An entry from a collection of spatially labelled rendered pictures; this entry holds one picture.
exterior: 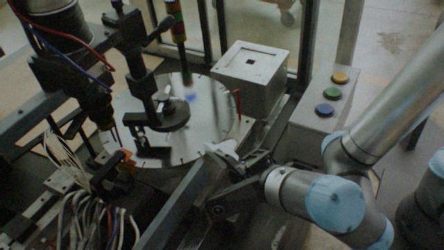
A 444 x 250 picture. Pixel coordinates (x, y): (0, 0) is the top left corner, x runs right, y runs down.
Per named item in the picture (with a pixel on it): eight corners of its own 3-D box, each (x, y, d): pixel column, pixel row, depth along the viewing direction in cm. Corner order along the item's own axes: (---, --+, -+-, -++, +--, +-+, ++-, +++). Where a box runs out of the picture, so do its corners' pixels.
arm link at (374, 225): (386, 192, 63) (351, 164, 58) (404, 253, 55) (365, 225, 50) (347, 207, 68) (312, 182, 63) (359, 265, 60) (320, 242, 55)
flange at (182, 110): (193, 124, 81) (191, 117, 79) (145, 134, 80) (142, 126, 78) (187, 94, 89) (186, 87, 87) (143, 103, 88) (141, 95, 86)
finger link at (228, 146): (220, 133, 78) (249, 158, 73) (200, 147, 76) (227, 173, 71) (220, 124, 76) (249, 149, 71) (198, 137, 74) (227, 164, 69)
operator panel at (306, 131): (317, 98, 114) (322, 60, 103) (352, 107, 109) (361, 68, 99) (285, 160, 97) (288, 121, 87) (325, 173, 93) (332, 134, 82)
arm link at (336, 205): (359, 246, 50) (322, 223, 46) (304, 224, 59) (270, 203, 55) (379, 196, 51) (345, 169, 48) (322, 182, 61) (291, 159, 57)
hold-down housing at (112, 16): (147, 83, 73) (119, -12, 59) (164, 91, 71) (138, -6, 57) (127, 98, 70) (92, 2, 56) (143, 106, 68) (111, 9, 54)
